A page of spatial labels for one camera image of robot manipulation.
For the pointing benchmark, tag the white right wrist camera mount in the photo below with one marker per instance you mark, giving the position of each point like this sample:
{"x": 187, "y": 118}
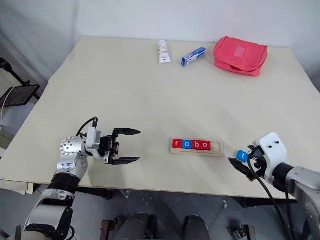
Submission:
{"x": 272, "y": 152}

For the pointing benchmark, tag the red letter r block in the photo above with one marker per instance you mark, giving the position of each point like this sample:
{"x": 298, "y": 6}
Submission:
{"x": 177, "y": 143}

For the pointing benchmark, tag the black tablet on stand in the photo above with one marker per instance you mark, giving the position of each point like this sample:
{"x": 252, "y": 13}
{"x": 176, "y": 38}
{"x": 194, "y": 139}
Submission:
{"x": 18, "y": 93}

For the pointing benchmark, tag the red letter o block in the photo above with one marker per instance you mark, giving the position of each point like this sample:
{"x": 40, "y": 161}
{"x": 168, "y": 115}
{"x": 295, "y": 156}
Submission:
{"x": 205, "y": 144}

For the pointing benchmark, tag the blue letter t block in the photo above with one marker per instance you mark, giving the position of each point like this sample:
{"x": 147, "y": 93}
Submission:
{"x": 242, "y": 156}

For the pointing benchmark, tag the black metal table crossbar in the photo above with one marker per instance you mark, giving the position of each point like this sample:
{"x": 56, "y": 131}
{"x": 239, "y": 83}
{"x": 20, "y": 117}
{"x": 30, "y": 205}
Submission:
{"x": 95, "y": 192}

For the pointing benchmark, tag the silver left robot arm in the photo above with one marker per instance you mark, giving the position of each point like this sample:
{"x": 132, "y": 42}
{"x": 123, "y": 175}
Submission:
{"x": 70, "y": 155}

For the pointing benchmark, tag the white toothpaste tube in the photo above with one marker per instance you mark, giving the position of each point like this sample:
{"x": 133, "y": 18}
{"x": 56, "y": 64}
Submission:
{"x": 163, "y": 52}

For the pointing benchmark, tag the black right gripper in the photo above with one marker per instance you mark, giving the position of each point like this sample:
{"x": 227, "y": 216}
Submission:
{"x": 258, "y": 162}

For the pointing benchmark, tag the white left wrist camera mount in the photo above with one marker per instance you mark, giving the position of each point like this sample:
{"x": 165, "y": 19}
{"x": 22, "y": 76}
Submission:
{"x": 93, "y": 140}

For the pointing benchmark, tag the dark rounded shape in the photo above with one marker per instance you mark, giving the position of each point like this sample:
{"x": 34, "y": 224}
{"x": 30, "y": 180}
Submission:
{"x": 137, "y": 226}
{"x": 196, "y": 227}

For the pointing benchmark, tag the blue letter o block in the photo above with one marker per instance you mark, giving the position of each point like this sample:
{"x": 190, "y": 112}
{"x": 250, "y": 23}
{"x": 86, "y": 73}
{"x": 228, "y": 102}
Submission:
{"x": 186, "y": 144}

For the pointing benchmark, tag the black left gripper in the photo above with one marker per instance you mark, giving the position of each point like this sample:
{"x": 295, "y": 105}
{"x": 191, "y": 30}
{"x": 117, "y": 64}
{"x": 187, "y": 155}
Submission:
{"x": 108, "y": 147}

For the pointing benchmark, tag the red fabric pouch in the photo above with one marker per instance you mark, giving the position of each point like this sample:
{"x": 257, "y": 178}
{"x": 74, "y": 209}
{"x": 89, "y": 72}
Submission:
{"x": 240, "y": 55}

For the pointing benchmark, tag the blue and white carton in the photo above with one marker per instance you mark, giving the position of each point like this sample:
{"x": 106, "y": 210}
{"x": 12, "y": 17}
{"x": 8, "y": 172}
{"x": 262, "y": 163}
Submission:
{"x": 193, "y": 57}

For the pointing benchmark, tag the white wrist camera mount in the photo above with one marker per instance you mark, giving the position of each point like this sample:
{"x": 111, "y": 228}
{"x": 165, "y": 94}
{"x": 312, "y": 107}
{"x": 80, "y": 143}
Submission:
{"x": 272, "y": 152}
{"x": 93, "y": 140}

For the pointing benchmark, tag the red letter b block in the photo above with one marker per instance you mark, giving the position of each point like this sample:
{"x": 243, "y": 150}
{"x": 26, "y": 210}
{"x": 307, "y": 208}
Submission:
{"x": 196, "y": 144}

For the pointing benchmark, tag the wooden letter tray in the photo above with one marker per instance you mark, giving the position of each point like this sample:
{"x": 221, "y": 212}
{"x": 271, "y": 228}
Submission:
{"x": 217, "y": 147}

